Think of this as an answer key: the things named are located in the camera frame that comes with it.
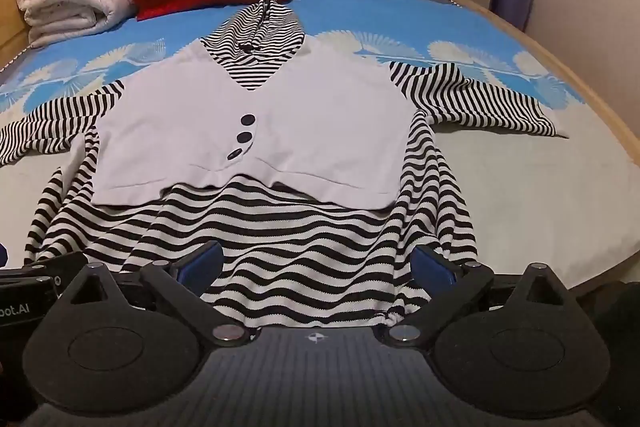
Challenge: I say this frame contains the striped grey hooded sweater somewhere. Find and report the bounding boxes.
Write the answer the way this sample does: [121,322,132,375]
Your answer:
[0,0,572,329]

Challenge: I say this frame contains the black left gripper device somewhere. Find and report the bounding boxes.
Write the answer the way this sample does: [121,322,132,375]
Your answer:
[1,251,87,424]

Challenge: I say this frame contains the purple board by wall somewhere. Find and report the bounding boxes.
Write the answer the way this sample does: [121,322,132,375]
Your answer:
[489,0,534,32]

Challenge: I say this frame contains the wooden bed frame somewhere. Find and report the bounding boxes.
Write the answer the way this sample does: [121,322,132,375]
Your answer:
[0,0,640,168]

